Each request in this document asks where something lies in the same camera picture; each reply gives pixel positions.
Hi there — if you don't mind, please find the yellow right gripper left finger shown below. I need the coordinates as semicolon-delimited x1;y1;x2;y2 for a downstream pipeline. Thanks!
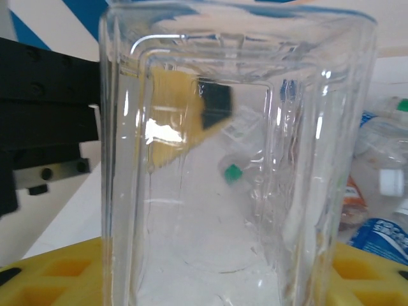
0;237;106;306

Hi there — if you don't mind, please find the clear bottle blue label white cap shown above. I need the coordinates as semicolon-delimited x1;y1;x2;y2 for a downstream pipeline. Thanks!
349;168;408;266

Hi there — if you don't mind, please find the bottle brown orange label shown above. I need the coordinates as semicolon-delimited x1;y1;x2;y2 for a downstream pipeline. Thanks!
338;177;369;232

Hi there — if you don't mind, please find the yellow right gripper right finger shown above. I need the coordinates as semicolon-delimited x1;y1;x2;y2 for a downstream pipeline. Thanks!
328;244;408;306

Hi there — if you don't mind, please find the clear square bottle green cap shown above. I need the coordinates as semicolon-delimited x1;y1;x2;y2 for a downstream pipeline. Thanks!
98;0;379;306

